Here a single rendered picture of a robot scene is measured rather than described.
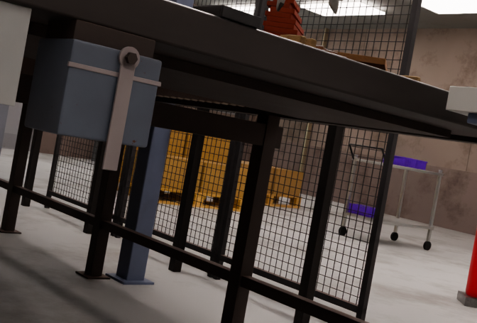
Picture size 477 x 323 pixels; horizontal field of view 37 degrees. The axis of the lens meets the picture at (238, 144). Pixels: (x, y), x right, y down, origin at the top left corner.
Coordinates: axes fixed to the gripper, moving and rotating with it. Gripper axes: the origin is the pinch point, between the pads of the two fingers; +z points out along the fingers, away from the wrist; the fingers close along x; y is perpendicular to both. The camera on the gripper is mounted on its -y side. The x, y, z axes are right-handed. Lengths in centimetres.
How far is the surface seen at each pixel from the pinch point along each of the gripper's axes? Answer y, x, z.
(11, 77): -82, -11, 28
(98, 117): -72, -16, 31
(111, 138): -70, -17, 33
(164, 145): 123, 137, 39
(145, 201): 119, 138, 66
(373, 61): 46.9, 3.1, 2.2
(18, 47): -82, -11, 24
